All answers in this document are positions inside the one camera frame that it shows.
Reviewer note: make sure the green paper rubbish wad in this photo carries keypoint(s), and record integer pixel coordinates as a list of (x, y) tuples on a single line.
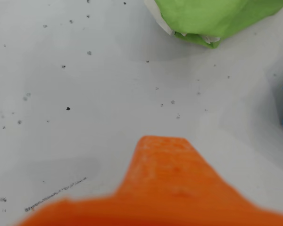
[(202, 16)]

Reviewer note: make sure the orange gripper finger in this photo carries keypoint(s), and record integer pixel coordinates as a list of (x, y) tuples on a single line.
[(165, 179)]

